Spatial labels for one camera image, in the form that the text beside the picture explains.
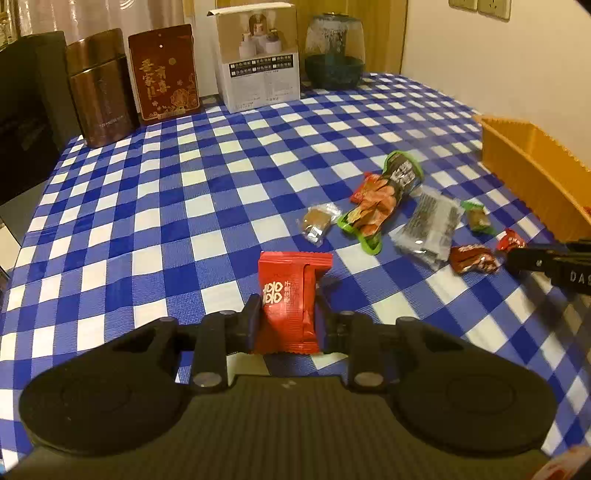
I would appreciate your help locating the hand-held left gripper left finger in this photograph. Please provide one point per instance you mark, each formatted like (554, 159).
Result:
(252, 319)

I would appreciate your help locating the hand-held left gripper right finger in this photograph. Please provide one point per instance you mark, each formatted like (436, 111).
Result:
(336, 328)

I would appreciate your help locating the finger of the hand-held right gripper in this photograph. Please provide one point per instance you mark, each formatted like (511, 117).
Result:
(531, 262)

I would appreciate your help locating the small red candy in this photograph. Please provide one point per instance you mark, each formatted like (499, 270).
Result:
(510, 240)

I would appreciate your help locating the red square snack packet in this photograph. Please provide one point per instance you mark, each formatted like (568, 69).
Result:
(288, 300)

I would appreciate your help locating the orange plastic bin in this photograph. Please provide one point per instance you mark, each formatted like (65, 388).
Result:
(521, 161)

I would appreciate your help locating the green-edged long snack packet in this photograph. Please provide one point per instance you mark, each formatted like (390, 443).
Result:
(376, 210)

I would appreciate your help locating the red-brown snack packet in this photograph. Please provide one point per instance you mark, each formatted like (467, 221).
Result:
(473, 259)

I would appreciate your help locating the small green wrapped candy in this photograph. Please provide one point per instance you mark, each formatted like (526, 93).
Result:
(478, 218)

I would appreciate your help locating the brown candy in clear wrapper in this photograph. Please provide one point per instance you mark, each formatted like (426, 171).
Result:
(317, 222)

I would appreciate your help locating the clear packet of dark snack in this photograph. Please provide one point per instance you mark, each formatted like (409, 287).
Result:
(427, 226)

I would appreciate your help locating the blue white checked tablecloth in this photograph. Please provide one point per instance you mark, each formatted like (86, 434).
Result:
(184, 207)

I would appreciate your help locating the white cardboard box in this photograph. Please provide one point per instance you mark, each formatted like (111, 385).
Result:
(258, 64)

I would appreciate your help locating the red-brown box with gold print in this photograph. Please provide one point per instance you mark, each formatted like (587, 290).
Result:
(164, 78)

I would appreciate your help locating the glass jar with dark base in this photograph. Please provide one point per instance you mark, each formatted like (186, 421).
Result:
(334, 60)

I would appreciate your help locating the brown metal tin canister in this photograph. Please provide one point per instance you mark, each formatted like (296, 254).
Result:
(99, 92)

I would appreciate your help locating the black box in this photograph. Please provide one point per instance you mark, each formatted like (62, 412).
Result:
(27, 115)

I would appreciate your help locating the pale curtain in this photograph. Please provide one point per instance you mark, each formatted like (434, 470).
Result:
(92, 16)

